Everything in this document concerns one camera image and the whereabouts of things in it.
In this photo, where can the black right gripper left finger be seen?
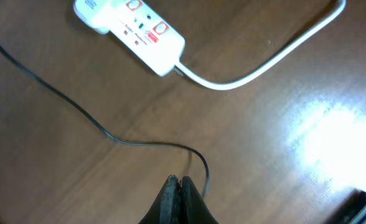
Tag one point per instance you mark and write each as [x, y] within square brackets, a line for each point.
[166, 207]

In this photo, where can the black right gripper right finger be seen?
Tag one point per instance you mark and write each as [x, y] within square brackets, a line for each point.
[193, 208]

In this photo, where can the white charger plug adapter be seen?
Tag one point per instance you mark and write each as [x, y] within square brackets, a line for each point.
[94, 13]

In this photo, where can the white power strip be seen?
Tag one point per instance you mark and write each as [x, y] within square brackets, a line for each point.
[147, 35]

